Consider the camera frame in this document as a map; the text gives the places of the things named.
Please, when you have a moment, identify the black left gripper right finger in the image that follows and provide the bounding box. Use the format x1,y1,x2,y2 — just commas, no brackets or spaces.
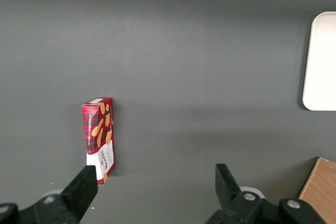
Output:
204,163,279,224

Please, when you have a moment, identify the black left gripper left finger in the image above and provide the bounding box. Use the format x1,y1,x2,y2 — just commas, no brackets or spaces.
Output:
18,164,99,224

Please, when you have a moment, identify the red shortbread biscuit box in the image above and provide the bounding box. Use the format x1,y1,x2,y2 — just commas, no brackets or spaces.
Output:
81,97,117,187

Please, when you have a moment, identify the beige rectangular tray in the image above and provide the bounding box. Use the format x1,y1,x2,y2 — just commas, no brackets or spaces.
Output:
301,11,336,112

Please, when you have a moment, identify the wooden two-drawer cabinet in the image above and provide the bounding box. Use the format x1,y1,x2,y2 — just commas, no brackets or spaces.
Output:
297,156,336,224

